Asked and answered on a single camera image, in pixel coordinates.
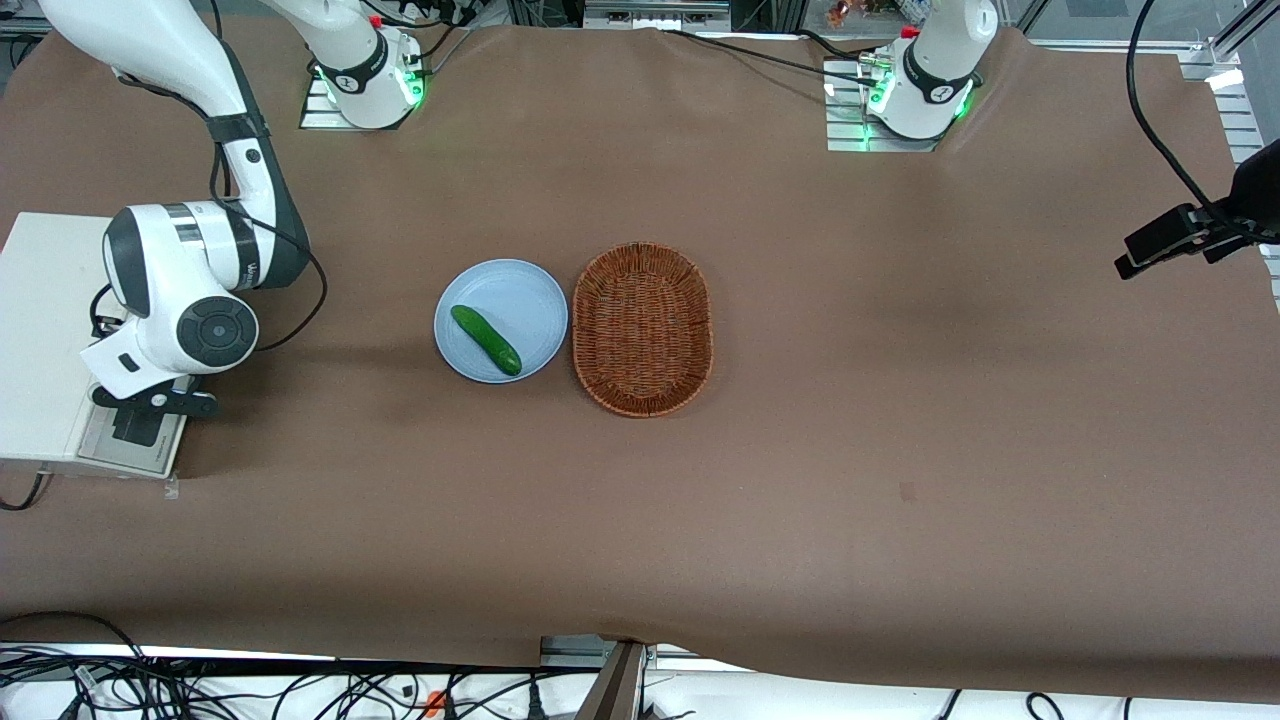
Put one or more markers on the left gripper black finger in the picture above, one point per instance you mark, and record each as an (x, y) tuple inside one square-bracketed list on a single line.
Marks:
[(1160, 240), (1225, 248)]

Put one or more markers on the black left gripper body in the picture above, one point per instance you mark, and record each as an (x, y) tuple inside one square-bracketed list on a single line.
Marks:
[(1256, 192)]

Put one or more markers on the brown wicker basket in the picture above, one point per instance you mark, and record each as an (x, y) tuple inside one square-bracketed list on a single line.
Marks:
[(642, 330)]

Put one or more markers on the light blue plate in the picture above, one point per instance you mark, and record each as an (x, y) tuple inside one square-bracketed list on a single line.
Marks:
[(520, 295)]

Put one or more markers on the aluminium frame rail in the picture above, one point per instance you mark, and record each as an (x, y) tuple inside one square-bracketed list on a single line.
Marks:
[(1245, 120)]

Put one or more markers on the aluminium bracket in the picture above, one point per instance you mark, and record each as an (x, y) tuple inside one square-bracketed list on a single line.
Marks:
[(570, 650)]

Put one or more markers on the dark metal post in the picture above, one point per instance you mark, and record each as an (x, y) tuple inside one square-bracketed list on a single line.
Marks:
[(615, 690)]

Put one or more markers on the green cucumber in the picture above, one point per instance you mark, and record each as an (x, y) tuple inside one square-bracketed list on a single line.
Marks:
[(485, 340)]

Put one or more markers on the white oven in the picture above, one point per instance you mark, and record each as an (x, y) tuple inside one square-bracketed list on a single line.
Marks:
[(40, 330)]

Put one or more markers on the aluminium frame beam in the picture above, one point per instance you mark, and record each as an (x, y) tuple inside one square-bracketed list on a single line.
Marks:
[(650, 15)]

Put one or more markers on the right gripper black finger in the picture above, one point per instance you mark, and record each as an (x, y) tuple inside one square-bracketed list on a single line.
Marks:
[(185, 404), (125, 400)]

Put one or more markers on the brown table cover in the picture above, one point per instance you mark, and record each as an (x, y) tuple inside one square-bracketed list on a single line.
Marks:
[(850, 420)]

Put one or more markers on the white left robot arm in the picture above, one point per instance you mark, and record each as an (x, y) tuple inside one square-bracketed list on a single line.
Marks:
[(940, 60)]

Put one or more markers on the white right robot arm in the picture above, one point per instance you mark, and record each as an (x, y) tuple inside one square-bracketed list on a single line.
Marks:
[(160, 270)]

